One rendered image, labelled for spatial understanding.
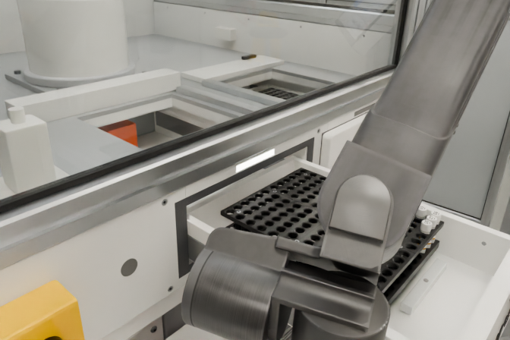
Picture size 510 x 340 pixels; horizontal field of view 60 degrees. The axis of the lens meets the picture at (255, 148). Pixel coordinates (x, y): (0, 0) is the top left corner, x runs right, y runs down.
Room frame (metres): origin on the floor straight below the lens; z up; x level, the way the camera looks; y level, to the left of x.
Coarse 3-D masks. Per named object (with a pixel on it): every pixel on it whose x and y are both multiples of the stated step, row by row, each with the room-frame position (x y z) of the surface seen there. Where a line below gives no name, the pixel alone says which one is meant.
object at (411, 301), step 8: (432, 264) 0.45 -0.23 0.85; (440, 264) 0.45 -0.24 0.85; (432, 272) 0.44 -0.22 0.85; (440, 272) 0.44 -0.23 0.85; (424, 280) 0.42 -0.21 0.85; (432, 280) 0.42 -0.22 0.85; (416, 288) 0.41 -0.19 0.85; (424, 288) 0.41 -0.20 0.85; (408, 296) 0.39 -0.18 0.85; (416, 296) 0.39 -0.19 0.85; (424, 296) 0.40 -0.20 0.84; (408, 304) 0.38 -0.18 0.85; (416, 304) 0.38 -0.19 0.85; (408, 312) 0.38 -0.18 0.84
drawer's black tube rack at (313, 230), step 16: (288, 176) 0.59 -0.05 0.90; (304, 176) 0.59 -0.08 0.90; (320, 176) 0.59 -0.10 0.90; (256, 192) 0.53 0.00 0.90; (272, 192) 0.54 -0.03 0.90; (288, 192) 0.54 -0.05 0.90; (304, 192) 0.54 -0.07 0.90; (240, 208) 0.50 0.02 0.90; (256, 208) 0.50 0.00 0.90; (272, 208) 0.50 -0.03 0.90; (288, 208) 0.50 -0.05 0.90; (304, 208) 0.50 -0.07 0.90; (240, 224) 0.46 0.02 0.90; (256, 224) 0.46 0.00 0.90; (272, 224) 0.46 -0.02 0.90; (288, 224) 0.46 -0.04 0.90; (304, 224) 0.46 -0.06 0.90; (320, 224) 0.46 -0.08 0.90; (416, 224) 0.46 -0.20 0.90; (304, 240) 0.43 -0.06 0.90; (320, 240) 0.43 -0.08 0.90; (416, 272) 0.42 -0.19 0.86; (400, 288) 0.38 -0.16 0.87
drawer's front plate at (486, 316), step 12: (504, 264) 0.35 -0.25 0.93; (504, 276) 0.34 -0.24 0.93; (492, 288) 0.32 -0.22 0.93; (504, 288) 0.32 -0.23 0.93; (480, 300) 0.30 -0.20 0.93; (492, 300) 0.30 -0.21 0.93; (504, 300) 0.30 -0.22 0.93; (480, 312) 0.29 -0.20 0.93; (492, 312) 0.29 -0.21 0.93; (504, 312) 0.32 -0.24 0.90; (468, 324) 0.27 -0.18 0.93; (480, 324) 0.27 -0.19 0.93; (492, 324) 0.28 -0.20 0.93; (468, 336) 0.26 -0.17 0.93; (480, 336) 0.26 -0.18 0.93; (492, 336) 0.29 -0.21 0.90
